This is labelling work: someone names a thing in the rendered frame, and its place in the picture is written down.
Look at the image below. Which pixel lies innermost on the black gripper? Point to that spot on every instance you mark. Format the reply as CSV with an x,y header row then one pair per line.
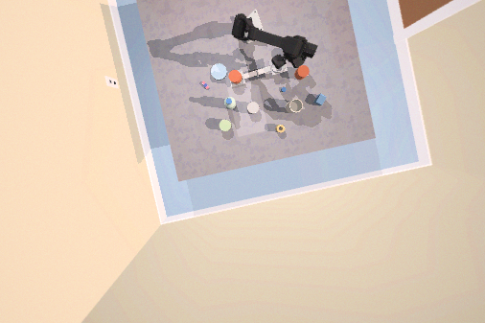
x,y
279,61

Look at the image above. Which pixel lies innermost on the blue block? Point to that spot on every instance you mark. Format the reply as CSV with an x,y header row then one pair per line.
x,y
320,99

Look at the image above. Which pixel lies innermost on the grey cylinder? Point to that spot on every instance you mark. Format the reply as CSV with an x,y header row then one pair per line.
x,y
252,107

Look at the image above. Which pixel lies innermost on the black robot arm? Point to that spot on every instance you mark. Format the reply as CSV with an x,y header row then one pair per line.
x,y
295,46

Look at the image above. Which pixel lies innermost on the pale green cylinder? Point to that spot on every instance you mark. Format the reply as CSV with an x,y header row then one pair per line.
x,y
225,125

